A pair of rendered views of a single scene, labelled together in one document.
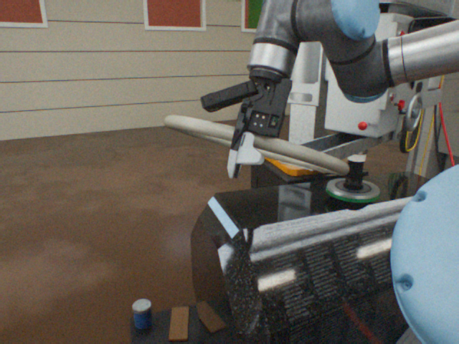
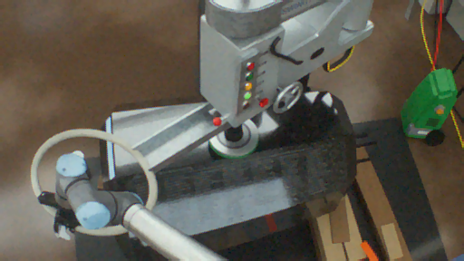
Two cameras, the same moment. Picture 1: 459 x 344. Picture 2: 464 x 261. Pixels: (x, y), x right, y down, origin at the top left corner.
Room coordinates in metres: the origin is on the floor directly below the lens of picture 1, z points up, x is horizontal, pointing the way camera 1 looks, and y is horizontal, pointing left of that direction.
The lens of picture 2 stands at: (0.19, -0.59, 2.64)
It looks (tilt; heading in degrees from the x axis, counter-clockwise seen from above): 55 degrees down; 4
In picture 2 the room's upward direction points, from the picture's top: 4 degrees clockwise
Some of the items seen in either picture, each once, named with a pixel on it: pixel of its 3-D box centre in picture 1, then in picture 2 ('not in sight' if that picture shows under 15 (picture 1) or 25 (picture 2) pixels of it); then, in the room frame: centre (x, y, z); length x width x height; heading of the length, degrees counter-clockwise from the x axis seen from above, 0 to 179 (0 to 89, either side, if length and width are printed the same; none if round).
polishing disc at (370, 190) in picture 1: (353, 188); (233, 134); (1.37, -0.52, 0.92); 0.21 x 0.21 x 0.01
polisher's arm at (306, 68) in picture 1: (341, 62); not in sight; (2.17, -0.66, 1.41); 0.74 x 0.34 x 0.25; 44
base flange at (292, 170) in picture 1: (306, 158); not in sight; (2.31, -0.53, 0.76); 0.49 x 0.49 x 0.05; 18
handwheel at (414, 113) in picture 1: (404, 111); (282, 91); (1.37, -0.69, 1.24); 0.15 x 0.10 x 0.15; 136
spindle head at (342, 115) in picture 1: (374, 79); (256, 55); (1.42, -0.57, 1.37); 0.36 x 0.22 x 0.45; 136
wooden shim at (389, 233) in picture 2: not in sight; (391, 241); (1.28, -1.58, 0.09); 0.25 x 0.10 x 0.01; 18
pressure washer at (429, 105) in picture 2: not in sight; (438, 91); (2.30, -1.90, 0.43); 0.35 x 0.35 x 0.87; 3
